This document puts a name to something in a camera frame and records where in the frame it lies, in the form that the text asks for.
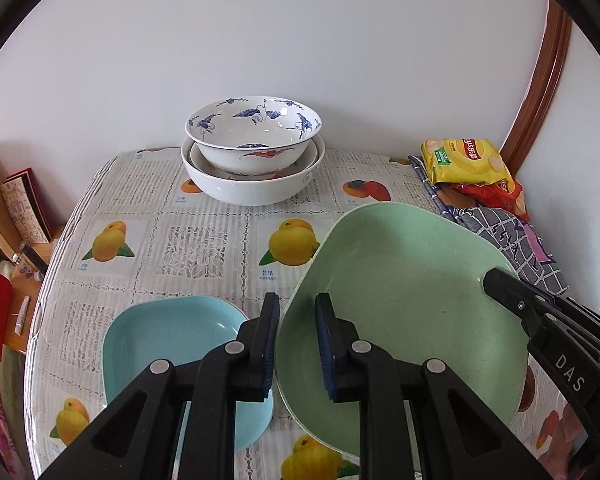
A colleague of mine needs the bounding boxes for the green plate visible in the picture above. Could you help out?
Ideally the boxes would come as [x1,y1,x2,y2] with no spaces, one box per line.
[275,201,531,461]

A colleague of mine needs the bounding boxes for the red pattern white bowl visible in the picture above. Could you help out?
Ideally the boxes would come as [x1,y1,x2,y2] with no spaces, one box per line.
[190,136,321,181]

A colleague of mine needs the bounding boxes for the red chip packet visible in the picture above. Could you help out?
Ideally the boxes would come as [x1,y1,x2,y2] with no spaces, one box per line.
[450,177,531,223]

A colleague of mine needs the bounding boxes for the wooden side table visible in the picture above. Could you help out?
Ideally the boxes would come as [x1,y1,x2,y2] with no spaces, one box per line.
[0,224,66,356]

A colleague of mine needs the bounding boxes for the large plain white bowl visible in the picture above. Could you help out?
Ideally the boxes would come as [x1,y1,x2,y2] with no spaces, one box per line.
[181,135,327,206]

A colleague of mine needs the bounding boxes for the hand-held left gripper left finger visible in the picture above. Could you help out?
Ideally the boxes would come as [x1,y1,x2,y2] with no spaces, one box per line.
[40,292,281,480]

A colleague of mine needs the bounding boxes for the brown wooden door frame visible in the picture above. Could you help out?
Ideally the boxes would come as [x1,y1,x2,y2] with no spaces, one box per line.
[497,0,573,181]

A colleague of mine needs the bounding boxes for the grey checked cloth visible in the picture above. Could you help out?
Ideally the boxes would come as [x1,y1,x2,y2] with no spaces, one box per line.
[408,155,572,296]

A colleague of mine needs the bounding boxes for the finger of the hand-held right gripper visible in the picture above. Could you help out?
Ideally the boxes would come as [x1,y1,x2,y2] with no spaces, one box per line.
[482,268,600,361]

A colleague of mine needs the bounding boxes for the yellow chip packet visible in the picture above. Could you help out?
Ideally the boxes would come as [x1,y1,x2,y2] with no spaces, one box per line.
[421,138,516,186]

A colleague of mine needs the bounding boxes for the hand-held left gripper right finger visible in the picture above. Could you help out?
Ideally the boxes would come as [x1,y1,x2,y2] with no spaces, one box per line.
[314,292,551,480]

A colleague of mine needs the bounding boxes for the small white tube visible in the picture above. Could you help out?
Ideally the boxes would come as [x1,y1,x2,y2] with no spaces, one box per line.
[14,296,31,336]

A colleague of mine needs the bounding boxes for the doodle cover booklet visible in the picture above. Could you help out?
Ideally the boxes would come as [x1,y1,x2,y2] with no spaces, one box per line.
[0,167,54,244]

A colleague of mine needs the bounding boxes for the light blue plate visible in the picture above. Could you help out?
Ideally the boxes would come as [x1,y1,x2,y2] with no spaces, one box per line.
[102,296,275,453]

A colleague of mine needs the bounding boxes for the crane pattern white bowl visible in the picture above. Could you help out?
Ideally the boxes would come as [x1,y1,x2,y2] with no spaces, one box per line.
[185,95,324,173]

